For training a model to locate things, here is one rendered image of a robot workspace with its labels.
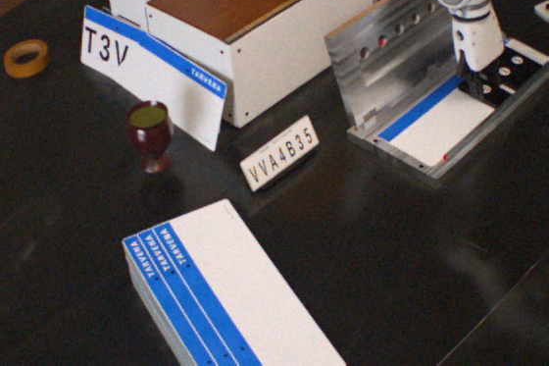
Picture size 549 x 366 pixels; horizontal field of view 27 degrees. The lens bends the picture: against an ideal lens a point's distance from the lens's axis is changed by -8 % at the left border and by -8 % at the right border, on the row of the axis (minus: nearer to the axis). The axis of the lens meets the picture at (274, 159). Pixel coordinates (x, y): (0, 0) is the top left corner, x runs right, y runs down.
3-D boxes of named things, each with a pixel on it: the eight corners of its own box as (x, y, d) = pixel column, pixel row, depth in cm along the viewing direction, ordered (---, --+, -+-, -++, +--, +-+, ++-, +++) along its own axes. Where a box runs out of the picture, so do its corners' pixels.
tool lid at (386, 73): (330, 37, 200) (323, 36, 202) (359, 134, 209) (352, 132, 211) (474, -55, 222) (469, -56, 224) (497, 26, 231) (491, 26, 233)
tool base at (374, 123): (436, 189, 201) (436, 174, 199) (347, 139, 213) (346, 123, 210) (563, 73, 223) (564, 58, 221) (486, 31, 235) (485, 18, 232)
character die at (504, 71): (517, 92, 216) (517, 87, 215) (477, 72, 221) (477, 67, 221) (529, 80, 218) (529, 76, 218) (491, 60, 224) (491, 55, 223)
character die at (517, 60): (529, 80, 218) (529, 76, 218) (491, 60, 224) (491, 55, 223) (542, 69, 221) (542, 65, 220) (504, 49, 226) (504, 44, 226)
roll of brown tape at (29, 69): (4, 57, 244) (2, 48, 242) (46, 43, 245) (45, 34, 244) (8, 82, 236) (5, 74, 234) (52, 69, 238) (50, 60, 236)
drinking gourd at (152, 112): (181, 174, 210) (174, 124, 202) (134, 182, 209) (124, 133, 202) (176, 142, 216) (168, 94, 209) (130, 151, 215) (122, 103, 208)
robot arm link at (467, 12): (472, 11, 200) (474, 26, 201) (497, -9, 204) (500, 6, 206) (435, 1, 205) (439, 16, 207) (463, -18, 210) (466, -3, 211)
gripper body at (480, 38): (470, 22, 201) (480, 76, 207) (500, -1, 206) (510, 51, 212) (438, 13, 206) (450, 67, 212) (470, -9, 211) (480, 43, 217)
